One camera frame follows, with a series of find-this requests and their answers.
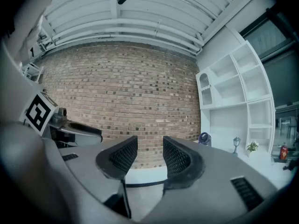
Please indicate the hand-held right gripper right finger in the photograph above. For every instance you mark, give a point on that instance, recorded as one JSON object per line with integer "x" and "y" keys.
{"x": 182, "y": 162}

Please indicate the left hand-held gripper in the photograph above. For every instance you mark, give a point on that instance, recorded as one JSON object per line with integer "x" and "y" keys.
{"x": 38, "y": 113}

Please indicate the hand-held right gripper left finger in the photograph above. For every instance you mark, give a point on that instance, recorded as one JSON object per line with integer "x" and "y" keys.
{"x": 121, "y": 157}

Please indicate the purple desk fan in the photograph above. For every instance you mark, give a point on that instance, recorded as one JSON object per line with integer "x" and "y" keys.
{"x": 205, "y": 139}

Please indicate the white desk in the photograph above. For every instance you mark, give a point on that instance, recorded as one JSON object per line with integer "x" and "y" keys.
{"x": 259, "y": 169}

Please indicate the blue lantern lamp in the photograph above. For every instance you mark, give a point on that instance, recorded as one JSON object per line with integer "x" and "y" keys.
{"x": 236, "y": 143}

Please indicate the white shelf unit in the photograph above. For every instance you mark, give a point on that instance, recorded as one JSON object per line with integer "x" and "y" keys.
{"x": 231, "y": 120}

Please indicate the small potted plant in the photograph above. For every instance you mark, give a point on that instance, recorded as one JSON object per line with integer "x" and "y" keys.
{"x": 253, "y": 147}

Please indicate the red fire extinguisher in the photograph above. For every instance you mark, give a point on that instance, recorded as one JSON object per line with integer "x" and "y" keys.
{"x": 283, "y": 151}

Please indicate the dark glass window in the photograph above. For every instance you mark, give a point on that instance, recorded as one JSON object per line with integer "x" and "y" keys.
{"x": 275, "y": 78}

